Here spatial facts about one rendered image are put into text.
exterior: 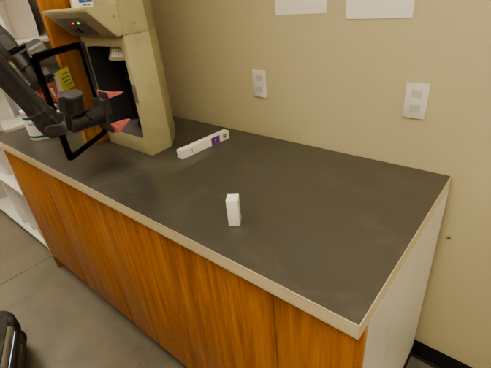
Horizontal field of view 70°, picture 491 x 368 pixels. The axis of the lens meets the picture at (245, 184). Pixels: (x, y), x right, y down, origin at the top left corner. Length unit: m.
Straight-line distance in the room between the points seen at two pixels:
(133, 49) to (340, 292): 1.09
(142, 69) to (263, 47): 0.48
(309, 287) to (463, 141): 0.72
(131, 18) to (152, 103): 0.31
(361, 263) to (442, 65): 0.66
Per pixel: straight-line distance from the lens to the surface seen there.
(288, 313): 0.92
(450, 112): 1.26
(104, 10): 1.39
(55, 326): 2.31
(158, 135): 1.53
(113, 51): 1.55
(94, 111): 1.24
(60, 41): 1.72
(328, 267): 0.86
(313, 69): 1.40
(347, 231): 0.97
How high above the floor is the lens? 1.52
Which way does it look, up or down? 29 degrees down
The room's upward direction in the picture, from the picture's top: 6 degrees counter-clockwise
